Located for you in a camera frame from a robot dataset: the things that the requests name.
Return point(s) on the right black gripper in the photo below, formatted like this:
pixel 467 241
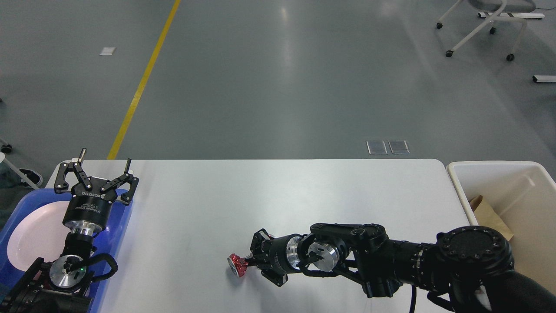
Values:
pixel 282 252

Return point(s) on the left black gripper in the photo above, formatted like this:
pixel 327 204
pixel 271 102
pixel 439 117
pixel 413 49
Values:
pixel 90 208

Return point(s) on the red foil wrapper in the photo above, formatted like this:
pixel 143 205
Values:
pixel 238 265

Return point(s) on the pink plate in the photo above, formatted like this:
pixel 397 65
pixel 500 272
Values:
pixel 40 234

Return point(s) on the brown paper bag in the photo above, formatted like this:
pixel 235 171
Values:
pixel 486 216

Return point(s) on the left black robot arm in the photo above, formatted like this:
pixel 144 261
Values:
pixel 60 286

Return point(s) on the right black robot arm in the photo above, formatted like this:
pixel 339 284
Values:
pixel 468 270

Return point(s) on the blue plastic tray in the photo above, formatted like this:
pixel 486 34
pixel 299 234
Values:
pixel 108 241

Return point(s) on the person's shoe and leg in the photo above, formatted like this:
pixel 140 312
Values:
pixel 10 179

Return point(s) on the left floor socket plate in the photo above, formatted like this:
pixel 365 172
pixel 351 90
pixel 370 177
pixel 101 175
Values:
pixel 377 147

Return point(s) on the floor socket plate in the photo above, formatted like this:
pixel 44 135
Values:
pixel 399 147
pixel 377 147

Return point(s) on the right floor socket plate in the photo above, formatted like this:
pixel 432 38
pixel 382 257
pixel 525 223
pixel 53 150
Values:
pixel 399 147

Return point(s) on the white plastic bin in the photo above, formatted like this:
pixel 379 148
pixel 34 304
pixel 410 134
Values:
pixel 523 194

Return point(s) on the white office chair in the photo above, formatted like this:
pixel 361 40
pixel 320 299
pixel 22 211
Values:
pixel 497 7

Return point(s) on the white bar behind chair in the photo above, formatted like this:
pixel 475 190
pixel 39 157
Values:
pixel 533 16

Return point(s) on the white floor bar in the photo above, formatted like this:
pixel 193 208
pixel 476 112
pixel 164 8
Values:
pixel 544 78

